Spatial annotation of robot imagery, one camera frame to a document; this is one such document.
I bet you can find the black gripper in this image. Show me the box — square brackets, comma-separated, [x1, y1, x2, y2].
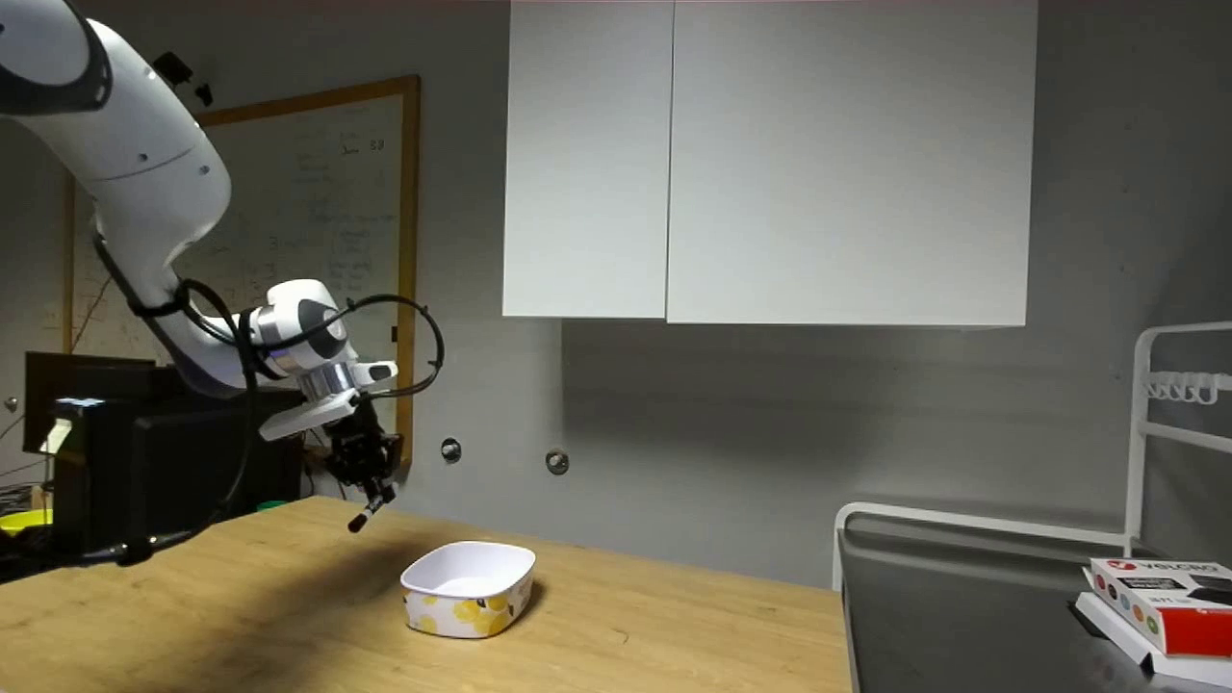
[328, 400, 402, 505]

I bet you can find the black marker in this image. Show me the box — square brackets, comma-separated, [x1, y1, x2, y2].
[345, 498, 385, 535]

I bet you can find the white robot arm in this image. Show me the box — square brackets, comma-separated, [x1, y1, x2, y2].
[0, 0, 395, 507]

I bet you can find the white square bowl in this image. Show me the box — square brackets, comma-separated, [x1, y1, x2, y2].
[402, 537, 535, 638]

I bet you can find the black computer monitor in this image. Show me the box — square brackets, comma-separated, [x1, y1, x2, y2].
[23, 351, 303, 564]

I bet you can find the wood framed whiteboard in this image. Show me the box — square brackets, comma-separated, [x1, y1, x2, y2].
[55, 68, 417, 403]

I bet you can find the white metal rack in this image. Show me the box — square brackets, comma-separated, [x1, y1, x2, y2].
[833, 318, 1232, 693]

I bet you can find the red white box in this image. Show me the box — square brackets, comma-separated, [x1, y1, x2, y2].
[1074, 558, 1232, 689]

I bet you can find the round metal wall knob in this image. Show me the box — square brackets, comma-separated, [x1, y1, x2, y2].
[544, 450, 575, 477]
[440, 439, 462, 463]

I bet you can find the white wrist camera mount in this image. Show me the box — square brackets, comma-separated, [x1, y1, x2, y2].
[257, 362, 395, 442]

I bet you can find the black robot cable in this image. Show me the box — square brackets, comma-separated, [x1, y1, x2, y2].
[87, 227, 445, 400]

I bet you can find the white wall cabinet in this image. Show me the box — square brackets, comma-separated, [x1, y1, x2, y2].
[506, 0, 1041, 328]

